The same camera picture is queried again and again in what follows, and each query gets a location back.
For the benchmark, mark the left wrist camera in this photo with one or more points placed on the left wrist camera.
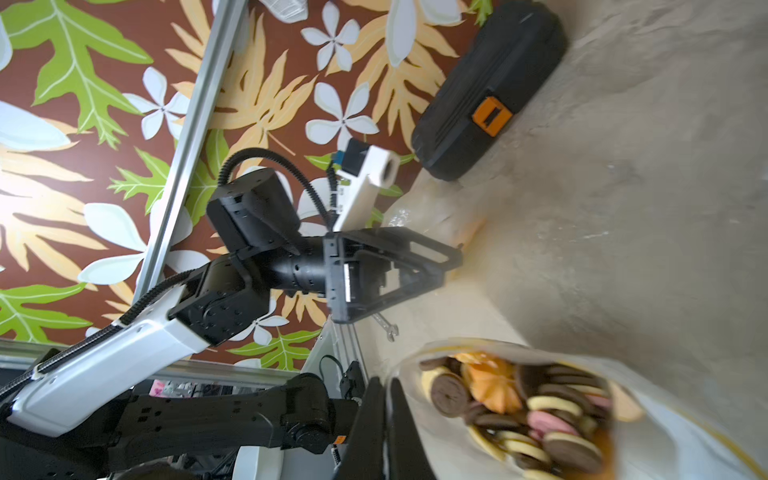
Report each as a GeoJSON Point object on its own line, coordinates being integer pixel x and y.
{"type": "Point", "coordinates": [356, 176]}

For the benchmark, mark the ziploc bag with yellow cookies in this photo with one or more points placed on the ziploc bag with yellow cookies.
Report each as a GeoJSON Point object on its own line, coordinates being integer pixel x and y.
{"type": "Point", "coordinates": [444, 211]}

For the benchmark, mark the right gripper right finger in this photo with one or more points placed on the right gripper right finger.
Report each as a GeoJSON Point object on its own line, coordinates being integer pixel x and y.
{"type": "Point", "coordinates": [407, 459]}

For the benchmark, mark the ziploc bag with brown items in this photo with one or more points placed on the ziploc bag with brown items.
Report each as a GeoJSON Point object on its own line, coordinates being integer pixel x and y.
{"type": "Point", "coordinates": [488, 409]}

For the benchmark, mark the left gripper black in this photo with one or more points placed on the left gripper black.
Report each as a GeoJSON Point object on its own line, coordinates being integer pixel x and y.
{"type": "Point", "coordinates": [260, 229]}

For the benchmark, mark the small metal wrench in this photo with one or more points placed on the small metal wrench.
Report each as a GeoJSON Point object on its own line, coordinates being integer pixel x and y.
{"type": "Point", "coordinates": [391, 329]}

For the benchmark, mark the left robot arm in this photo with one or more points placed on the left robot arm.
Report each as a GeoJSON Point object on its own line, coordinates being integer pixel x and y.
{"type": "Point", "coordinates": [73, 416]}

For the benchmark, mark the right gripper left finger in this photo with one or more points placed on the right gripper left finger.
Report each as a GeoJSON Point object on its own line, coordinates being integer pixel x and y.
{"type": "Point", "coordinates": [363, 457]}

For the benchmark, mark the black hard case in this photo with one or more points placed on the black hard case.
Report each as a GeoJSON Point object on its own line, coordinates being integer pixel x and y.
{"type": "Point", "coordinates": [511, 57]}

